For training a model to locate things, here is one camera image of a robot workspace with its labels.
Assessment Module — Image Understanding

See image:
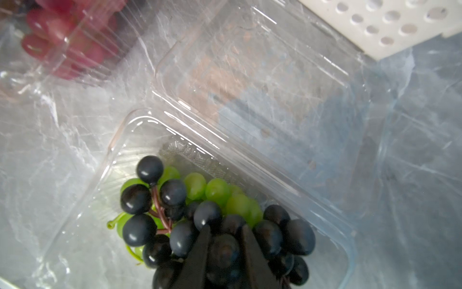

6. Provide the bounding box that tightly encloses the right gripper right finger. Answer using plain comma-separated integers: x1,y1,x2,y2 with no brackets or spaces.
240,225,280,289

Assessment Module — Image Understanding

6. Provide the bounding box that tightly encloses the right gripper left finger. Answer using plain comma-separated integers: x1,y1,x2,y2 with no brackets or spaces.
171,225,212,289

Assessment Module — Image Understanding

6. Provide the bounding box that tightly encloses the small black grape bunch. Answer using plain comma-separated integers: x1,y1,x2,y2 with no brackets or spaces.
120,155,316,289

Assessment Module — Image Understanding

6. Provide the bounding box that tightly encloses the small green grape bunch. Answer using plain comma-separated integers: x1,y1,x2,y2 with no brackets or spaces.
106,165,264,264

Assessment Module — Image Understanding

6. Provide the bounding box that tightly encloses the clear clamshell container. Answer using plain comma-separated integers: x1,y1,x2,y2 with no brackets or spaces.
27,1,383,289
1,1,161,103

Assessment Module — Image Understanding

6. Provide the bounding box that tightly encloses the red grape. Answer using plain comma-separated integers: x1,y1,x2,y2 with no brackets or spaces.
21,1,127,80

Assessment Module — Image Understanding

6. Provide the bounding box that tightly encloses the white perforated plastic basket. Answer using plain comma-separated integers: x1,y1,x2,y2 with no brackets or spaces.
302,0,462,60

